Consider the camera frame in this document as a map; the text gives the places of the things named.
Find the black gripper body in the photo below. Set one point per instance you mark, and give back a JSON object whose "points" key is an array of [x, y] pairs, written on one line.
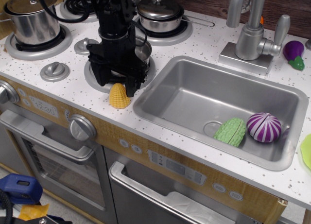
{"points": [[118, 55]]}

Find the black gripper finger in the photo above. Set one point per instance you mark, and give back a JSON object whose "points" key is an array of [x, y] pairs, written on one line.
{"points": [[101, 72], [133, 82]]}

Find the yellow toy corn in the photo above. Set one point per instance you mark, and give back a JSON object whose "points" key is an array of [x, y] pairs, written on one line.
{"points": [[118, 97]]}

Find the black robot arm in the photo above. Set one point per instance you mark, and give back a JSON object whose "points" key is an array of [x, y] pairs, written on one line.
{"points": [[115, 18]]}

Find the small steel pan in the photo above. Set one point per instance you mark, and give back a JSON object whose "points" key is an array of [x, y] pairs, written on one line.
{"points": [[143, 50]]}

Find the back left stove burner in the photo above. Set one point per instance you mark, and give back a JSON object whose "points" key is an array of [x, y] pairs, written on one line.
{"points": [[73, 10]]}

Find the silver counter knob middle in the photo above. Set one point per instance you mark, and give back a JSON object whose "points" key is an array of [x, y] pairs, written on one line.
{"points": [[80, 46]]}

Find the silver counter knob front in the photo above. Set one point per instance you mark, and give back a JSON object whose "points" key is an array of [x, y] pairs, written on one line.
{"points": [[54, 72]]}

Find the steel saucepan with lid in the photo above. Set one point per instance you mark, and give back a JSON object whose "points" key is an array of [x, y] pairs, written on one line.
{"points": [[162, 16]]}

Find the silver oven knob right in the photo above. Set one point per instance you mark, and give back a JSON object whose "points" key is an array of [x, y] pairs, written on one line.
{"points": [[80, 128]]}

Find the silver oven knob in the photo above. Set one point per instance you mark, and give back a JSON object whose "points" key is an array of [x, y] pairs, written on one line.
{"points": [[80, 128], [8, 93]]}

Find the grey sink basin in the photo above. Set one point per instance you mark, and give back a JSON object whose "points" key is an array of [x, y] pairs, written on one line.
{"points": [[194, 98]]}

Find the tall steel pot with lid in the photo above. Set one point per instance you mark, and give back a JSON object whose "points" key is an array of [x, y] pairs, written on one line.
{"points": [[32, 25]]}

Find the silver oven knob left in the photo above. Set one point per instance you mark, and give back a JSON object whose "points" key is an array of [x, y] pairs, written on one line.
{"points": [[8, 93]]}

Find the green toy bitter gourd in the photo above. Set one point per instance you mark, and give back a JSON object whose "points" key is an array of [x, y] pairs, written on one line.
{"points": [[231, 132]]}

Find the silver toy faucet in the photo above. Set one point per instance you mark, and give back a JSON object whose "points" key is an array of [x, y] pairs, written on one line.
{"points": [[253, 52]]}

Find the purple white toy onion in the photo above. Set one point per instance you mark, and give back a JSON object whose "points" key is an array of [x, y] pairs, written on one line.
{"points": [[263, 127]]}

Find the blue clamp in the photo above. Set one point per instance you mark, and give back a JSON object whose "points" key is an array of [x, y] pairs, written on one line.
{"points": [[21, 189]]}

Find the yellow tape piece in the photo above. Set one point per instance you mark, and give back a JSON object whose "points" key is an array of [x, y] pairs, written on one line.
{"points": [[30, 212]]}

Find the purple toy eggplant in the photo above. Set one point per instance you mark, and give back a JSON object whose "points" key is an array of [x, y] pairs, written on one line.
{"points": [[293, 51]]}

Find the light green plate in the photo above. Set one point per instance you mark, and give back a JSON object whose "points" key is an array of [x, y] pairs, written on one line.
{"points": [[306, 151]]}

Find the oven door with handle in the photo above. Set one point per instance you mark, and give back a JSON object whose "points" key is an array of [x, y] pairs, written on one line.
{"points": [[75, 173]]}

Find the dishwasher door with handle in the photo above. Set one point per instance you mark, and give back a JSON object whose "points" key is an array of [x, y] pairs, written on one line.
{"points": [[144, 196]]}

